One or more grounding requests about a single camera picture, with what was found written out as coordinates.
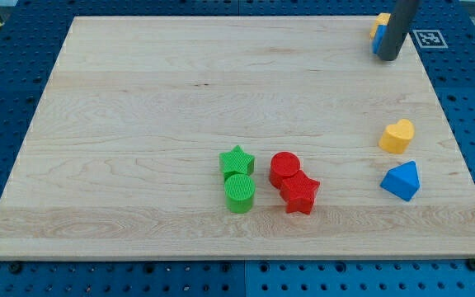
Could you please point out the light wooden board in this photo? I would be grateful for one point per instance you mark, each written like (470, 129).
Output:
(121, 160)

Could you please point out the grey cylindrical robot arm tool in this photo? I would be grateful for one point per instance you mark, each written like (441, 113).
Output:
(397, 29)

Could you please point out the green cylinder block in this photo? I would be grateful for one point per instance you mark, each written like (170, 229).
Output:
(239, 192)

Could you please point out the yellow block behind arm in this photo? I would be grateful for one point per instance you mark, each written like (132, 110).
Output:
(381, 19)

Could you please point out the blue triangle block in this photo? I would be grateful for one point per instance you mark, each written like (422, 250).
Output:
(403, 181)

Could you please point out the green star block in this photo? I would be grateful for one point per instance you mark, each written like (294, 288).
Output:
(236, 161)

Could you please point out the red cylinder block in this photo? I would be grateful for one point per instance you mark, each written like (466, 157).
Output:
(283, 165)

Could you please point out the blue block behind arm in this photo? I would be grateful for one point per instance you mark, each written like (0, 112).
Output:
(378, 36)

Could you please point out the red star block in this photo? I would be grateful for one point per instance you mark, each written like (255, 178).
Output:
(299, 193)

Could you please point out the yellow heart block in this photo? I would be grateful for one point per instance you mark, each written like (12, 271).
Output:
(396, 137)

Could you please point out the white fiducial marker tag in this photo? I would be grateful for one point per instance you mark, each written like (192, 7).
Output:
(430, 39)

